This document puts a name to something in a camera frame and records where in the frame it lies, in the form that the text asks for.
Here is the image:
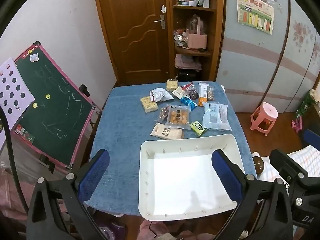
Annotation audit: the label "green box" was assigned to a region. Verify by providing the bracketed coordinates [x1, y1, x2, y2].
[295, 89, 316, 120]

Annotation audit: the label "silver door handle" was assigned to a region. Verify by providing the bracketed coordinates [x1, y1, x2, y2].
[153, 14, 166, 30]

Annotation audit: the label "folded pink clothes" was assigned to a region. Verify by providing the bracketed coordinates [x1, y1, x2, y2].
[174, 54, 202, 71]

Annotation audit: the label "wall poster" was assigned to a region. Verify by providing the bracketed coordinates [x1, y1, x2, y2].
[236, 0, 275, 35]

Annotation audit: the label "red clear dried fruit packet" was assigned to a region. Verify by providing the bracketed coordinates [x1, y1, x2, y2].
[182, 82, 199, 100]

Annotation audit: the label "floral sliding wardrobe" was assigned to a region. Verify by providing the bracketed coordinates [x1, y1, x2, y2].
[216, 0, 320, 114]

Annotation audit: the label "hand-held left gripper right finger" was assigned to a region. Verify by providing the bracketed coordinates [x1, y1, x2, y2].
[211, 149, 293, 240]

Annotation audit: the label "pink plastic stool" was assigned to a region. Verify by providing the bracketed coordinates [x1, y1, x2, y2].
[250, 102, 279, 137]

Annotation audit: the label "pink toy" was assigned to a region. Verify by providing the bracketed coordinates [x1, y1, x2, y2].
[291, 119, 303, 133]

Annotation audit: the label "plaid bedsheet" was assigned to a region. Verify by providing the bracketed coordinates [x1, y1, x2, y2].
[260, 145, 320, 198]

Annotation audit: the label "white plastic tray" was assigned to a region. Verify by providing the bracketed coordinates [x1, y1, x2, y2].
[138, 134, 245, 222]

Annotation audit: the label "dark wooden cabinet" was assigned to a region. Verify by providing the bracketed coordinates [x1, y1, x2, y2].
[296, 102, 320, 153]

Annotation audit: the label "blue fluffy table cover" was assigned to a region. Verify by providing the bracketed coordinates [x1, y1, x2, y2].
[84, 82, 257, 217]

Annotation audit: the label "thick black cable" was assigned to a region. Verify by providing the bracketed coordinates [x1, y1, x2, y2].
[0, 109, 29, 214]

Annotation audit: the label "blue snack packet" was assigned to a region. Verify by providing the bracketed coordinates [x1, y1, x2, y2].
[180, 96, 198, 111]

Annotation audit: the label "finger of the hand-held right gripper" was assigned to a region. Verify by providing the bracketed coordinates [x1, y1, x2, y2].
[302, 129, 320, 152]
[269, 149, 308, 184]

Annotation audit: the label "purple plastic container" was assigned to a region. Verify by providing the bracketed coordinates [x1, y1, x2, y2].
[96, 220, 128, 240]

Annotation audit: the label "brown wooden bedpost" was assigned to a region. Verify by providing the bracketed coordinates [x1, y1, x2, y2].
[251, 151, 265, 175]

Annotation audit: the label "green snack packet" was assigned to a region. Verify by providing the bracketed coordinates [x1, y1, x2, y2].
[190, 121, 208, 137]

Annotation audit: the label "brown wooden door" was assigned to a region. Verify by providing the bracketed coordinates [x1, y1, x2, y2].
[92, 0, 173, 87]

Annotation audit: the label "white labelled sachet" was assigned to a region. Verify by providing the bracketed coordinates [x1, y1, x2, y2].
[172, 87, 186, 99]

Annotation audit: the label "wooden corner shelf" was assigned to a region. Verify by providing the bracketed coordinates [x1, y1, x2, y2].
[167, 0, 227, 82]

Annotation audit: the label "grey white snack bag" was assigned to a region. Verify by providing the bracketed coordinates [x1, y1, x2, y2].
[149, 87, 173, 103]

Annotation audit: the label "pink framed chalkboard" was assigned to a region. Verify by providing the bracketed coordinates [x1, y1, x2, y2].
[14, 41, 103, 171]

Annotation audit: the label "shiny crumpled wrappers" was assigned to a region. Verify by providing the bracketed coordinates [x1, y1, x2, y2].
[174, 29, 188, 46]

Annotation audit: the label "clear box of yellow cakes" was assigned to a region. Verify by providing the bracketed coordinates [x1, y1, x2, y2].
[166, 79, 179, 91]

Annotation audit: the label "small clear nut packet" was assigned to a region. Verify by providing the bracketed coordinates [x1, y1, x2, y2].
[158, 107, 170, 123]

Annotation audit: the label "large clear snack packet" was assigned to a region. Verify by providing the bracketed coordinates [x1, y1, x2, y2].
[202, 102, 232, 131]

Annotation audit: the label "beige cracker packet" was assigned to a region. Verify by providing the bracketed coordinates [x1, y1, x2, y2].
[150, 123, 185, 140]

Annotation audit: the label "orange pastry pack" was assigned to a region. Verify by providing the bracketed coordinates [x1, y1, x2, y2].
[165, 105, 191, 130]

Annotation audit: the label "pink basket bag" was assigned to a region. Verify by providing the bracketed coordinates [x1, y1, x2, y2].
[186, 15, 208, 50]

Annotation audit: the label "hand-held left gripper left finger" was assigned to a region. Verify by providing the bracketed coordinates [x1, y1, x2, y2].
[26, 149, 110, 240]

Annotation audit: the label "pink cloth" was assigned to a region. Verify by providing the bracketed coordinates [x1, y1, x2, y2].
[0, 167, 35, 217]

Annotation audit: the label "yellow cracker pack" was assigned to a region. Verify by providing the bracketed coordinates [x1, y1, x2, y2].
[140, 96, 159, 113]

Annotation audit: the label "white orange bar packet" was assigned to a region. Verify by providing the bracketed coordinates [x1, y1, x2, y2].
[198, 82, 209, 107]

